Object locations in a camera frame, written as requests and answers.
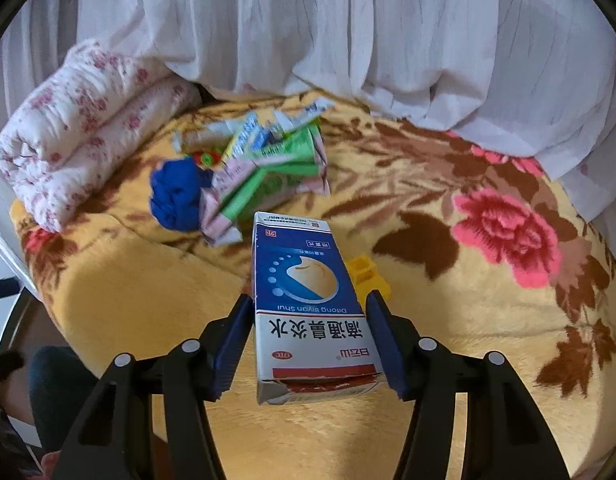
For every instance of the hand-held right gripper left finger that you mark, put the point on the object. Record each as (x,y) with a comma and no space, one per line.
(233,346)

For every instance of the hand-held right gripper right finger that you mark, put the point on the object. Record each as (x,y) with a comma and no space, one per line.
(388,351)

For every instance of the blue and white medicine box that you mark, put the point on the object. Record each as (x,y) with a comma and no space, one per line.
(298,270)

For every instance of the small yellow plastic piece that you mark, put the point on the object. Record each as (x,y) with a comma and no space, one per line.
(365,272)

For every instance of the yellow floral blanket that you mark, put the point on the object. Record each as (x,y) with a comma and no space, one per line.
(138,285)

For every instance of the pink flattened carton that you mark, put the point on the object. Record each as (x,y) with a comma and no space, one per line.
(218,220)

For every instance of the blue cloth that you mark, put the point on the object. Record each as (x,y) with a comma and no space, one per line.
(178,195)

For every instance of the dark cloth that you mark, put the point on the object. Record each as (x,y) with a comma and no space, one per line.
(53,400)

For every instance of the small red and green item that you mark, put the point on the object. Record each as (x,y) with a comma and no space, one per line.
(208,158)

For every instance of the green flattened carton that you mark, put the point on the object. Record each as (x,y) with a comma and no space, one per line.
(283,160)

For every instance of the white and blue paper packet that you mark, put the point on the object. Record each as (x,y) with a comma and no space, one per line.
(248,130)

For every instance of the folded pink floral quilt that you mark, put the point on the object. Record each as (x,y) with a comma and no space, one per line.
(78,125)

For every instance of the white sheer curtain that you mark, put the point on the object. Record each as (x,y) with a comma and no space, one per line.
(338,25)

